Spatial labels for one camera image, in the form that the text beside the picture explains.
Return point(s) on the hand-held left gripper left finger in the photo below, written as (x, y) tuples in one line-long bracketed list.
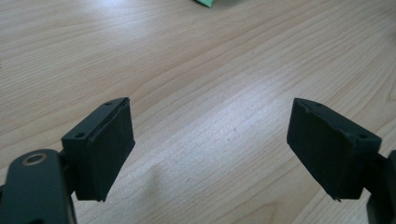
[(102, 149)]

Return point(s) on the green towel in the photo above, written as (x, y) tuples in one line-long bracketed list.
[(205, 2)]

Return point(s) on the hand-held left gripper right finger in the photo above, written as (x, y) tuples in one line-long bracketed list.
[(327, 149)]

